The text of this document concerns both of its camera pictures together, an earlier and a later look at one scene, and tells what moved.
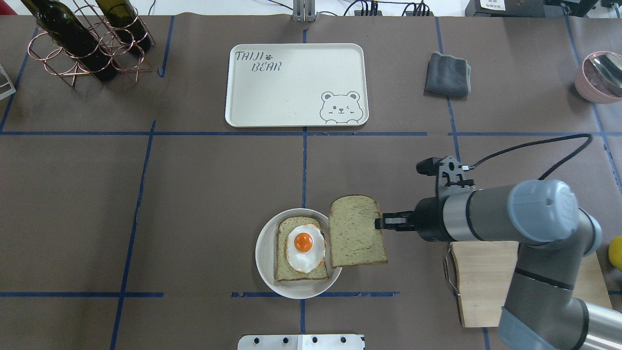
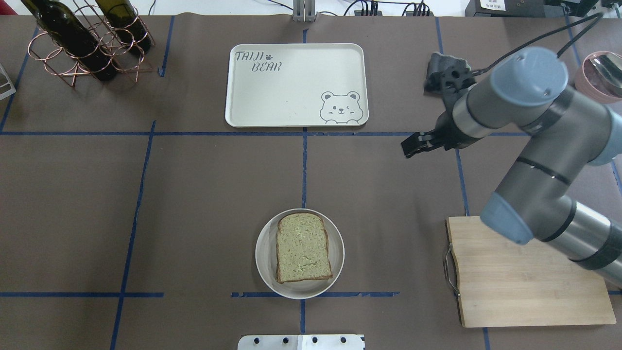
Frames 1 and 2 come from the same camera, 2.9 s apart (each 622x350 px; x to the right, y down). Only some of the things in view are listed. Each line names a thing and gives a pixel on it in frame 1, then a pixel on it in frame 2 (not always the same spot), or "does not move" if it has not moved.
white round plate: [266, 253] does not move
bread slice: [354, 239] to [302, 251]
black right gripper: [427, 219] to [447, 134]
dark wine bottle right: [123, 17] does not move
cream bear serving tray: [297, 85] does not move
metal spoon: [609, 65] does not move
